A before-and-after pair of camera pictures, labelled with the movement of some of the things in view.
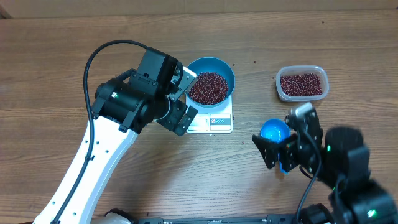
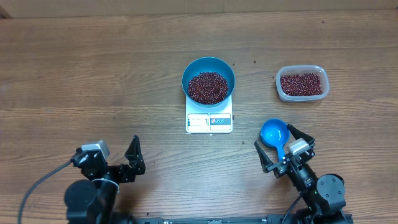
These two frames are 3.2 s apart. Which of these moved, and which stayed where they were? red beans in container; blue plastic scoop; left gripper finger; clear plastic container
Moved: left gripper finger
Stayed: clear plastic container; red beans in container; blue plastic scoop
